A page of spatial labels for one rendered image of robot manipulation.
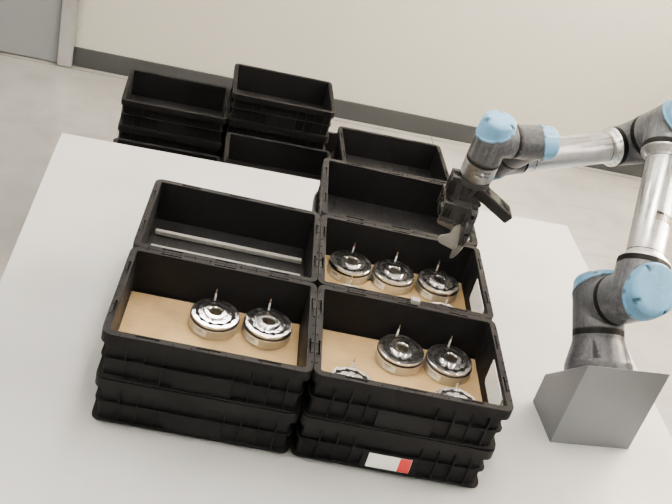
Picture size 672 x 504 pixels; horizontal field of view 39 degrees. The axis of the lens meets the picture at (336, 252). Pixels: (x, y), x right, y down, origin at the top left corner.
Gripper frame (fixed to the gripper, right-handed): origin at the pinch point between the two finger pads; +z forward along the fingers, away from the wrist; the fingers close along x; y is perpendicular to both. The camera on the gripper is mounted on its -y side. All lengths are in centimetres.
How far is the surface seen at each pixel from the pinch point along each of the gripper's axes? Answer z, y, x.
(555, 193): 127, -111, -231
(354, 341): 12.6, 20.0, 24.8
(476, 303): 8.1, -7.6, 8.8
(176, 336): 12, 57, 35
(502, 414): 0.0, -6.9, 48.9
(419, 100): 114, -35, -269
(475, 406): -0.6, -1.2, 48.8
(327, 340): 12.6, 26.0, 26.3
